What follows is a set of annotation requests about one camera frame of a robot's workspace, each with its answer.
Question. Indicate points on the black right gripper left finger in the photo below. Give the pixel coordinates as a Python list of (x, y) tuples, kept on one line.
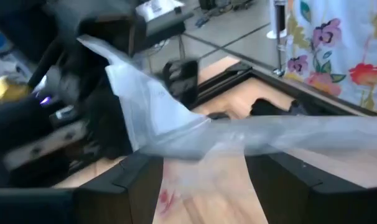
[(114, 199)]

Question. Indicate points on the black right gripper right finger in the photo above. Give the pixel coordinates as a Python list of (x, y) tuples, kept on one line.
[(316, 205)]

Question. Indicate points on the red rubber band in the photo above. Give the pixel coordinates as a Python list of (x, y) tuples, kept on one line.
[(166, 199)]

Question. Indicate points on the clear plastic zip bag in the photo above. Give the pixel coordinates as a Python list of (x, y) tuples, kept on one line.
[(151, 109)]

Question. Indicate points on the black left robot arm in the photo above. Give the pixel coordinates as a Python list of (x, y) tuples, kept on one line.
[(17, 124)]

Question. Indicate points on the black and gray work glove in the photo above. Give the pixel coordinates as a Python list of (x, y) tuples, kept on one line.
[(269, 107)]

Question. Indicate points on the white paper sheet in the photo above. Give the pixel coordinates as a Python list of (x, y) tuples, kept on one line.
[(159, 9)]

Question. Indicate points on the white floral cloth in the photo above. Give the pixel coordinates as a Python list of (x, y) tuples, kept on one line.
[(337, 46)]

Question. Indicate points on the white round pedestal base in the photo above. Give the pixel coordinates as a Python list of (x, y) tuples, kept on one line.
[(277, 18)]

